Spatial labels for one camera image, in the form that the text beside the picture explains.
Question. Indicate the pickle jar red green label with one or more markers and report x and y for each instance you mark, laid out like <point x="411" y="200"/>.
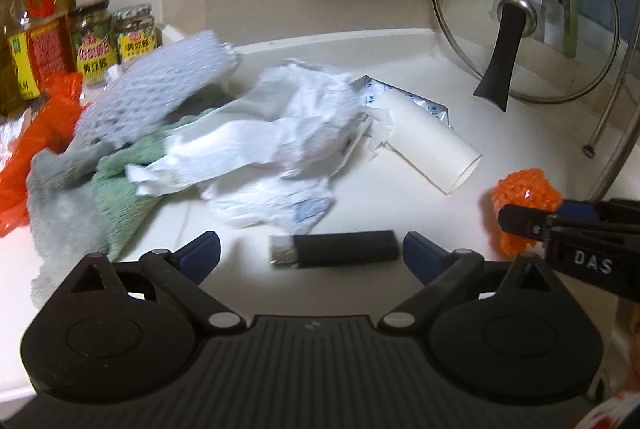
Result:
<point x="92" y="54"/>

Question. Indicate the green cloth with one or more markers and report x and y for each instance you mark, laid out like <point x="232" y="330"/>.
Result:
<point x="120" y="199"/>

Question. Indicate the crumpled printed white wrapper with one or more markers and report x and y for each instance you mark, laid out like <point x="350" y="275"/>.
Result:
<point x="260" y="204"/>

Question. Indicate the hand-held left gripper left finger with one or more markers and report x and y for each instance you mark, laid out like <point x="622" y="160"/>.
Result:
<point x="202" y="251"/>

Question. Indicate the orange mesh ball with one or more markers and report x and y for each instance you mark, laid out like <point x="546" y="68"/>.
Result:
<point x="525" y="191"/>

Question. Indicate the crinkled white plastic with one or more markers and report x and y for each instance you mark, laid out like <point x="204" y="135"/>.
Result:
<point x="12" y="139"/>

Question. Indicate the pickle jar yellow label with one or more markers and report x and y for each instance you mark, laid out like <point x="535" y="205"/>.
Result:
<point x="135" y="41"/>

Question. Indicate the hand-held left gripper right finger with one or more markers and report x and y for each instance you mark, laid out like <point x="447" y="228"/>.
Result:
<point x="420" y="254"/>

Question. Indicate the white paper tube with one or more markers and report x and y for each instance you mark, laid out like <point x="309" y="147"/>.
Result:
<point x="430" y="144"/>

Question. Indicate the person's red white clothing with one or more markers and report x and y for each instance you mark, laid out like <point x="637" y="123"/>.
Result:
<point x="615" y="414"/>

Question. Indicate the orange plastic bag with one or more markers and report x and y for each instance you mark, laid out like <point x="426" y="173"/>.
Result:
<point x="45" y="129"/>

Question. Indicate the crumpled white paper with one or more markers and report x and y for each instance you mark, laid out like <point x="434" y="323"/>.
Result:
<point x="300" y="109"/>

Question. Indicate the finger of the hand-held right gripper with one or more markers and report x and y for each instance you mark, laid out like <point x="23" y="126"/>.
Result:
<point x="580" y="210"/>
<point x="522" y="220"/>

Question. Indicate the grey dimpled sponge cloth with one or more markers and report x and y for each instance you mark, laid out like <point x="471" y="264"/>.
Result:
<point x="150" y="94"/>

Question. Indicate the silver foil packet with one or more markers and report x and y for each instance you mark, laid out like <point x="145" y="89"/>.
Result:
<point x="367" y="91"/>

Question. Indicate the black lighter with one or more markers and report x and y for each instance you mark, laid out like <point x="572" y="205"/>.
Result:
<point x="345" y="249"/>

